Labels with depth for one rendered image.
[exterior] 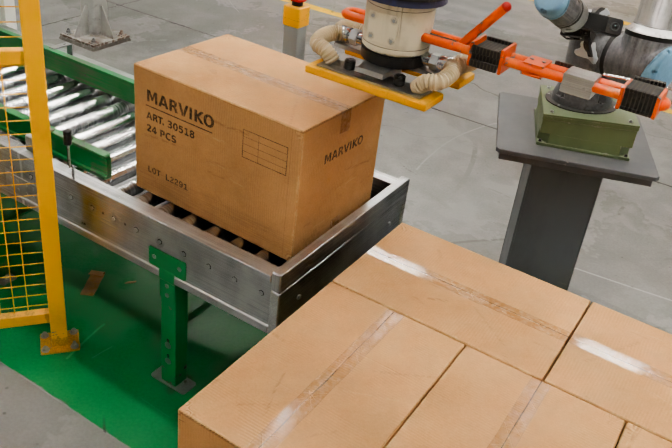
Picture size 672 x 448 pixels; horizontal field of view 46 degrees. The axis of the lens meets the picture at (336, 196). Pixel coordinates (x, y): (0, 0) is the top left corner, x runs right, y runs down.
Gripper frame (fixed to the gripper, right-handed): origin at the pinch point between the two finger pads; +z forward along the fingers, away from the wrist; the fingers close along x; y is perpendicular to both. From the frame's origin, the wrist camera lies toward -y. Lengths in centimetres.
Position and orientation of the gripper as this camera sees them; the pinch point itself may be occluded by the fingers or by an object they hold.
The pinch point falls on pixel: (604, 38)
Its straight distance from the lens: 239.7
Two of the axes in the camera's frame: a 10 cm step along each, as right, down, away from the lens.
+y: -7.7, -2.2, 6.0
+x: -2.4, 9.7, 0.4
